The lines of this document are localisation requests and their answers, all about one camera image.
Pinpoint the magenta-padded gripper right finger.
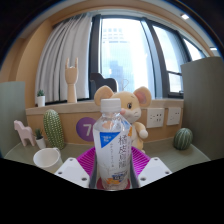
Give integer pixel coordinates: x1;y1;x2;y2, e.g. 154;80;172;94
129;146;173;188

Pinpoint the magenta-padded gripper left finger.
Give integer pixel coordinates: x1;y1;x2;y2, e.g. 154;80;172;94
54;146;98;189

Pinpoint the clear plastic water bottle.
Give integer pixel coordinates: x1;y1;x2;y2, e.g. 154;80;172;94
92;98;133;192

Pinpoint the white and yellow cup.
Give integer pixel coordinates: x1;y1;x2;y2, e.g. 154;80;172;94
32;147;64;174

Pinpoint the small plant in white pot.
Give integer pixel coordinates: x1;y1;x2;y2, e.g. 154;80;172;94
35;89;46;108
34;128;48;150

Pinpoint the round green cactus figure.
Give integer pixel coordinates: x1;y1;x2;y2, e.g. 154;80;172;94
172;127;194;151

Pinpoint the round purple number sign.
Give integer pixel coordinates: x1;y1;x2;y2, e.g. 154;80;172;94
75;116;98;143

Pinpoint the tall green cactus figure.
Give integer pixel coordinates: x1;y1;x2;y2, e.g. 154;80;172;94
42;109;66;151

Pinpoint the pink horse figure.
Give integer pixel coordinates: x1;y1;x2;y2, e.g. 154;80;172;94
13;119;37;147

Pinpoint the wooden ledge panel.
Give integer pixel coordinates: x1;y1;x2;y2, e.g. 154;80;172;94
24;98;185;146

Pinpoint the beige mouse plush toy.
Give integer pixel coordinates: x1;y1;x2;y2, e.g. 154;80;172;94
93;85;153;154

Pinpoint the green desk partition panel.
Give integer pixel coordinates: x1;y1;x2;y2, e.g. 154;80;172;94
180;56;224;161
0;81;27;158

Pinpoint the wooden hand model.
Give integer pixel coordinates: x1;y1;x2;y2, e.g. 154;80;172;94
64;57;80;104

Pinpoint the black horse figure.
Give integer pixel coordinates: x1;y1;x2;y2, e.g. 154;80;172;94
89;72;118;99

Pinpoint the grey-white curtain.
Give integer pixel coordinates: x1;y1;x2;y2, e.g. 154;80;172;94
34;13;94;104

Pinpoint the dark-framed window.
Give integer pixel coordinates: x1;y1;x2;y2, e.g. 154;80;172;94
88;13;208;99

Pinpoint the white wall socket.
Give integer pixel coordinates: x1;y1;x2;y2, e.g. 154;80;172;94
166;106;183;126
146;107;165;129

